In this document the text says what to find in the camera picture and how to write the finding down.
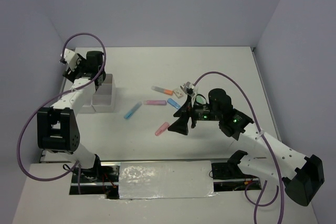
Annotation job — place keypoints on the pink transparent case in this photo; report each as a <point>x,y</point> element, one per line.
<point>162,128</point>

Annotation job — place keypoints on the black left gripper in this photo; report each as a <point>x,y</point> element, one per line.
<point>70,75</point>

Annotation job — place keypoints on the staples box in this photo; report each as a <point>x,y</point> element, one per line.
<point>178,93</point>

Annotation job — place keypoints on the purple pink case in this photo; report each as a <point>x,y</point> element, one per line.
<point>155,102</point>

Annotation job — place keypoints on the green transparent case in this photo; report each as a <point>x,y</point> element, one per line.
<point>200,99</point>

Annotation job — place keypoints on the orange capped marker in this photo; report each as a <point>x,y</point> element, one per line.
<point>162,90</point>

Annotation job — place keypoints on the blue transparent case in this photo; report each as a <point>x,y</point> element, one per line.
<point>173,103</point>

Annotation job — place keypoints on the blue highlighter marker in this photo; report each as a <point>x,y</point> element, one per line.
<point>130,113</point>

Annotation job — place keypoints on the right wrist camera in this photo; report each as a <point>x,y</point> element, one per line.
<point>192,92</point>

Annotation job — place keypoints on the white compartment organizer box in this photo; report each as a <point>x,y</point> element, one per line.
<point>103,101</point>

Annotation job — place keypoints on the pink mini stapler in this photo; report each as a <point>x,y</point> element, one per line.
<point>185,87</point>

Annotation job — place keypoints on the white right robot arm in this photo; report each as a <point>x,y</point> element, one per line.
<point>257,153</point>

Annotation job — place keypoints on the silver tape panel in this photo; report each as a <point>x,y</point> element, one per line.
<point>165,180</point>

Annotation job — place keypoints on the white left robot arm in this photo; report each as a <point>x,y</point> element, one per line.
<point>57,128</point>

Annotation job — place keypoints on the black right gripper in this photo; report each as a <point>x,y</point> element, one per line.
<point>180,125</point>

